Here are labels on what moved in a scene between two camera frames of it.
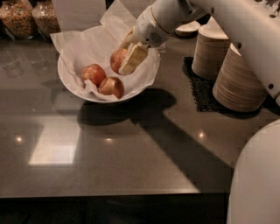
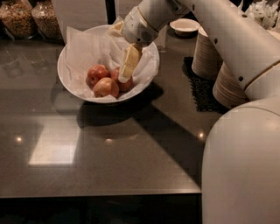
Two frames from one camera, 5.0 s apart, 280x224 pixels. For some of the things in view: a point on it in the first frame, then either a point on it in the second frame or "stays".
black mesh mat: x=202 y=89 stays
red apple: x=117 y=58 → x=123 y=87
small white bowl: x=188 y=29 stays
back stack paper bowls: x=210 y=49 stays
